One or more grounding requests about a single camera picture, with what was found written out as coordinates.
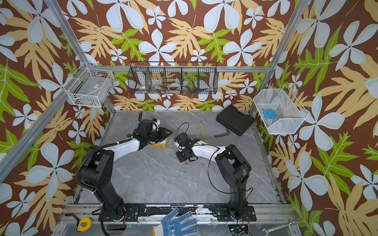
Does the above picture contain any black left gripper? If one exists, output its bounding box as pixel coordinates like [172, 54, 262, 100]
[147, 127, 173, 143]

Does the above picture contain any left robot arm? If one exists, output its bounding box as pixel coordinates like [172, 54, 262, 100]
[76, 118, 172, 221]

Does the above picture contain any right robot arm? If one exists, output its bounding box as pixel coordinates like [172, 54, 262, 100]
[174, 133, 253, 220]

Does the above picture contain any grey allen wrench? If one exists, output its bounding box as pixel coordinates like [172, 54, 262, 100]
[214, 129, 230, 138]

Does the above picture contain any black plastic tool case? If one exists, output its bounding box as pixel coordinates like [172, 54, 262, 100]
[216, 105, 255, 136]

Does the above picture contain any blue dotted work glove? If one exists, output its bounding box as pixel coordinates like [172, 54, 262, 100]
[152, 208, 198, 236]

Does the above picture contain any blue object in basket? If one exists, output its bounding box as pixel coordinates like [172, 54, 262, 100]
[263, 109, 276, 120]

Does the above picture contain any silver spanner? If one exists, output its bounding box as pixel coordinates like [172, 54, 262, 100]
[262, 221, 296, 236]

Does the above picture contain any yellow tape measure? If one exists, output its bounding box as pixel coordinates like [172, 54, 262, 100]
[77, 217, 93, 232]

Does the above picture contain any black wire basket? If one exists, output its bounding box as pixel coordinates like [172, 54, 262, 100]
[126, 62, 219, 94]

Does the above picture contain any black mounting rail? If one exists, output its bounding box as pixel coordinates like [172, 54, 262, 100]
[98, 203, 257, 222]

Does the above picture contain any white wire basket left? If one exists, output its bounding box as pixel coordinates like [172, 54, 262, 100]
[65, 63, 115, 108]

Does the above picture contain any white wire basket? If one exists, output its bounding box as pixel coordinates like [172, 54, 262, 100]
[65, 63, 115, 108]
[254, 86, 309, 136]

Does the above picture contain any white wire basket right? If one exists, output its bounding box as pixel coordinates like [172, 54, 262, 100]
[254, 86, 309, 136]

